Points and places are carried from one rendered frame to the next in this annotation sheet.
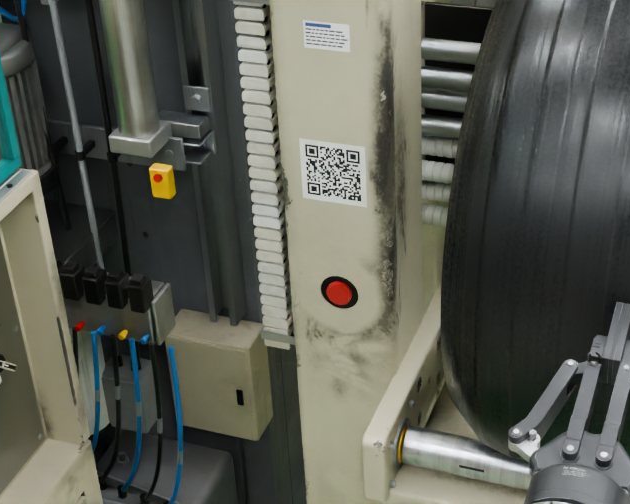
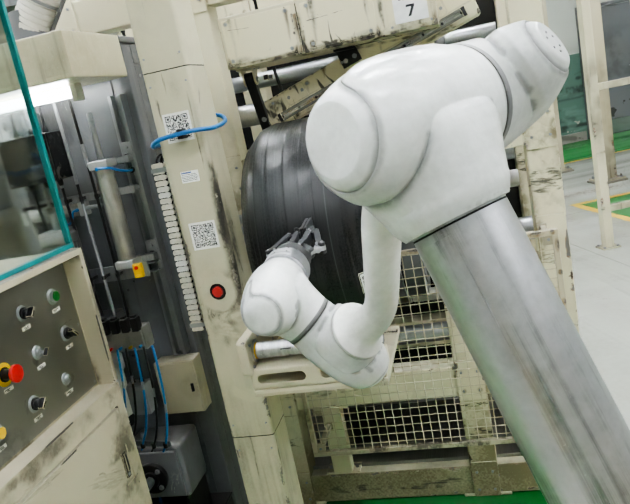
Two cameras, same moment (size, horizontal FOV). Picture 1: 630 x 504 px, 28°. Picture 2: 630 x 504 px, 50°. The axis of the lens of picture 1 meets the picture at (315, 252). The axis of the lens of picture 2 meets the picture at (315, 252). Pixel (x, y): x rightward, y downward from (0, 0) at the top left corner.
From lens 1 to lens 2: 0.72 m
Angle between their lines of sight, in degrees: 22
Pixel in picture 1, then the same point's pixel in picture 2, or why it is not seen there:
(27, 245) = (79, 282)
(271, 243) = (186, 278)
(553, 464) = not seen: hidden behind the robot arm
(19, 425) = (83, 370)
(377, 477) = (245, 361)
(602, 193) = (292, 183)
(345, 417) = (233, 355)
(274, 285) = (191, 299)
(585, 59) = (278, 146)
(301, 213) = (195, 258)
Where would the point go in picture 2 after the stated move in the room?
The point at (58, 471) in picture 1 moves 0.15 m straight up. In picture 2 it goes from (103, 391) to (88, 337)
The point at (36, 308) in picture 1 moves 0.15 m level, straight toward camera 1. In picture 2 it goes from (86, 313) to (94, 326)
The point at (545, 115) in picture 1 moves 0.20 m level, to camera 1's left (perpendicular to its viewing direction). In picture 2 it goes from (267, 165) to (183, 183)
